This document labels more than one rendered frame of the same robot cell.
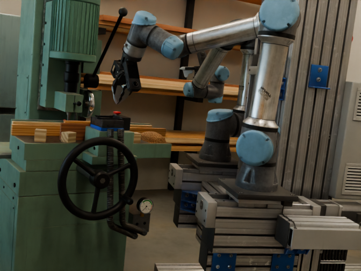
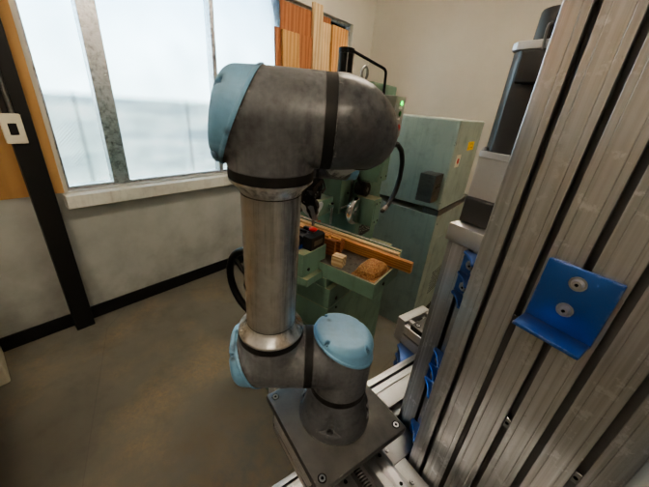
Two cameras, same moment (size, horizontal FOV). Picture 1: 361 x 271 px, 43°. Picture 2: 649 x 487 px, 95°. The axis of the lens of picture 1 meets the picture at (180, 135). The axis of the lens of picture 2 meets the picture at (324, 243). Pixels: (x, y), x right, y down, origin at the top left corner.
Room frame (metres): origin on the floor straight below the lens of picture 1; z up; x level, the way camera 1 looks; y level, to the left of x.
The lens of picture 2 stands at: (1.38, -0.68, 1.43)
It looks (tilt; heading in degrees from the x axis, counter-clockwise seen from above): 25 degrees down; 68
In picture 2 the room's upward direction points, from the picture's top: 5 degrees clockwise
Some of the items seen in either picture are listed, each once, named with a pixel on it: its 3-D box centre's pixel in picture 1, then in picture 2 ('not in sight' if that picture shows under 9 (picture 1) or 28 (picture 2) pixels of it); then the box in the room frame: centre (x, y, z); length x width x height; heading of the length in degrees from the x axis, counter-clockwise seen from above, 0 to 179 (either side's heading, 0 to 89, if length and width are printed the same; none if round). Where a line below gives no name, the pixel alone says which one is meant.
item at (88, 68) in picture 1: (89, 56); (377, 161); (2.04, 0.44, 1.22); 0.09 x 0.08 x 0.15; 34
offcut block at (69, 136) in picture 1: (68, 136); not in sight; (1.64, 0.41, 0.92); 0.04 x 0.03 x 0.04; 154
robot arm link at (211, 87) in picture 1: (213, 92); not in sight; (2.36, -0.15, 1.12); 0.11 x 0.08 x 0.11; 118
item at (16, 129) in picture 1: (95, 131); (334, 240); (1.85, 0.35, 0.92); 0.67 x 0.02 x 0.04; 124
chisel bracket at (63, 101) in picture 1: (68, 103); (317, 207); (1.80, 0.46, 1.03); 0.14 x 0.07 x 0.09; 34
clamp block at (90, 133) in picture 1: (108, 141); (299, 254); (1.67, 0.26, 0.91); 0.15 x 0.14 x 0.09; 124
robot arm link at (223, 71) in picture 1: (218, 73); not in sight; (2.37, -0.16, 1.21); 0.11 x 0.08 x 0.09; 28
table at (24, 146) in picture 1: (98, 148); (313, 257); (1.74, 0.31, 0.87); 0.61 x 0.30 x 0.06; 124
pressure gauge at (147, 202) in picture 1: (144, 207); not in sight; (1.75, 0.11, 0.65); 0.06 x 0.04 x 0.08; 124
